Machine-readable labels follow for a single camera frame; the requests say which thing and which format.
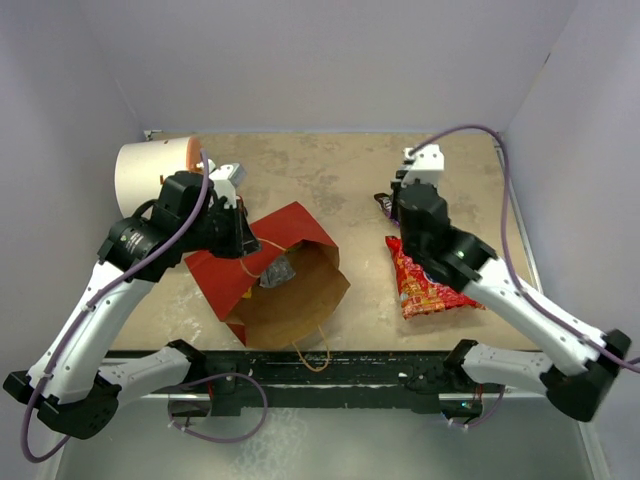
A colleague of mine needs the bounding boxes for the red brown paper bag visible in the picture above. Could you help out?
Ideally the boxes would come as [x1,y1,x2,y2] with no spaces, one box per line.
[186,202,350,373]

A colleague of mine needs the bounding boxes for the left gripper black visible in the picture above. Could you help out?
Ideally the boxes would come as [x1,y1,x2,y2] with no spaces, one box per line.
[181,199,262,259]

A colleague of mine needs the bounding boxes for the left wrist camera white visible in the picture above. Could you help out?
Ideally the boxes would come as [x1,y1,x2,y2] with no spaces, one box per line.
[208,159,247,209]

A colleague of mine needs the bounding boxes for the purple brown M&M's packet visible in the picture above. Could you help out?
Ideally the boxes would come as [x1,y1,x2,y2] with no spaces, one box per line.
[373,193,399,226]

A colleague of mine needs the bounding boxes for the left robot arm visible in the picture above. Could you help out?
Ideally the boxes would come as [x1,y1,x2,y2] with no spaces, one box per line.
[3,164,261,439]

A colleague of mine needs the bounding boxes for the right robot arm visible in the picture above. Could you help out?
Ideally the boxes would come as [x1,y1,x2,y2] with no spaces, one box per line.
[392,181,631,422]

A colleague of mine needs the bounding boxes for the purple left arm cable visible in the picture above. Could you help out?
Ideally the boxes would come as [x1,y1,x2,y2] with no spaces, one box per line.
[19,147,210,462]

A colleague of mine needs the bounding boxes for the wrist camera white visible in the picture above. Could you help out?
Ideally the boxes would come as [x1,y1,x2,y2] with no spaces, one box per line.
[208,159,247,209]
[401,144,445,187]

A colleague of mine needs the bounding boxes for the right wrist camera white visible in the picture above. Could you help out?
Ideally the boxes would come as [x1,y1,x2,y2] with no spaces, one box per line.
[401,144,445,187]

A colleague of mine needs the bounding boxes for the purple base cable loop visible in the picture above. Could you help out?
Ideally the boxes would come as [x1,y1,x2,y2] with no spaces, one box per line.
[167,370,269,444]

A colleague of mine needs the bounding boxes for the white silver snack packet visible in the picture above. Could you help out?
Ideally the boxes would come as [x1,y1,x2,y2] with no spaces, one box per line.
[259,255,296,289]

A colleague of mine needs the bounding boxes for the red candy snack bag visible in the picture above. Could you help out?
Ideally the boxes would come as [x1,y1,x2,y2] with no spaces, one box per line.
[385,236,485,320]

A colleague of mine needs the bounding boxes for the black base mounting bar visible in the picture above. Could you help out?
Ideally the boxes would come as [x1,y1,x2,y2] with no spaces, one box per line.
[160,350,501,418]

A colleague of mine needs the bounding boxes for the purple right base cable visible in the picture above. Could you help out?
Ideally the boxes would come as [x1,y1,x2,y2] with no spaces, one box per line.
[447,387,506,431]

